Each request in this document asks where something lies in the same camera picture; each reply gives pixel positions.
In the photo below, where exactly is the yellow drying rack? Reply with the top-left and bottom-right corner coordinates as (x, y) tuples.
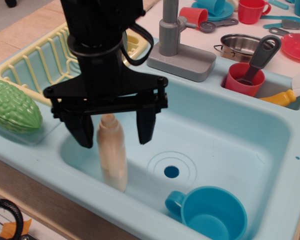
(0, 20), (149, 113)

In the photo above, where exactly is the red cup in holder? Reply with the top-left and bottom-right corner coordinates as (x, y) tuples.
(223, 62), (265, 97)

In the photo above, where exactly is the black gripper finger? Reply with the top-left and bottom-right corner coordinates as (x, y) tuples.
(63, 115), (94, 149)
(136, 108), (156, 145)

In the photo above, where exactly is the steel pot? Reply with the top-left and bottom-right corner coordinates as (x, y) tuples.
(213, 34), (261, 63)

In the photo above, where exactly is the orange tape piece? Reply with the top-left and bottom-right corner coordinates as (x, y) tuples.
(0, 219), (32, 239)

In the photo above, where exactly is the grey utensil handle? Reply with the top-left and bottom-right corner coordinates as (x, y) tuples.
(269, 27), (290, 36)

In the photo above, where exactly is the red cup lying down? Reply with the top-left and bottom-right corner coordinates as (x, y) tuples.
(179, 7), (208, 29)

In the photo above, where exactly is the grey toy faucet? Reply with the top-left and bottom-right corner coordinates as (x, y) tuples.
(146, 0), (217, 82)

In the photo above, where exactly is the green bitter gourd toy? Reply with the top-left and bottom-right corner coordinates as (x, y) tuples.
(0, 80), (43, 134)

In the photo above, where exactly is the teal toy knife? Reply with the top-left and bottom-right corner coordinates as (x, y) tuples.
(259, 14), (300, 30)

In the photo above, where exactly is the grey measuring spoon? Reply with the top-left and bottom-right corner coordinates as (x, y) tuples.
(199, 18), (239, 33)

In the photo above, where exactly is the black cable loop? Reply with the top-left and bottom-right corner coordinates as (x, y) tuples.
(0, 198), (24, 238)

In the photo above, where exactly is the cream detergent bottle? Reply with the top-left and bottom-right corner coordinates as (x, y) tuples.
(96, 113), (128, 192)

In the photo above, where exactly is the teal utensil top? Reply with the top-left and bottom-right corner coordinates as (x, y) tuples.
(268, 0), (289, 10)

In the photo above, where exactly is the blue cup on plate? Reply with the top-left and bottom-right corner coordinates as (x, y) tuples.
(196, 0), (226, 16)

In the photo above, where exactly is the metal pot lid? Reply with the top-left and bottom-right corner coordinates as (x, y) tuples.
(121, 31), (128, 53)

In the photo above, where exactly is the yellow toy bottle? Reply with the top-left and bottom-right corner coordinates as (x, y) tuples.
(260, 89), (297, 107)

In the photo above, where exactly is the red mug upright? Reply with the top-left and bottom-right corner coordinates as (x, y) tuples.
(238, 0), (272, 25)

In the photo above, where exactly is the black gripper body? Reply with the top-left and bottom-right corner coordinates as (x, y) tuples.
(43, 47), (168, 122)

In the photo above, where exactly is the black wheel top left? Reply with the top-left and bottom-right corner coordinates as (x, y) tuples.
(5, 0), (17, 8)

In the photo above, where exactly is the blue plate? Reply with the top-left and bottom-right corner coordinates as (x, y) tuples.
(191, 0), (235, 22)

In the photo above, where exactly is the grey black spatula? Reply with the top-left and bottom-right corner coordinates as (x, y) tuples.
(242, 35), (282, 81)

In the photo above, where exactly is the blue cup in sink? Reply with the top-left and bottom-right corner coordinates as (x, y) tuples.
(165, 186), (248, 240)

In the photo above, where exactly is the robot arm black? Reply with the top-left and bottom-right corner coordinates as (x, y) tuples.
(43, 0), (168, 148)

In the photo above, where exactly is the red plate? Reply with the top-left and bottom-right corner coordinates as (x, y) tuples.
(281, 33), (300, 61)

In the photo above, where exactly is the light blue toy sink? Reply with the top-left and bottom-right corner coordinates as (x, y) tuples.
(0, 57), (300, 240)

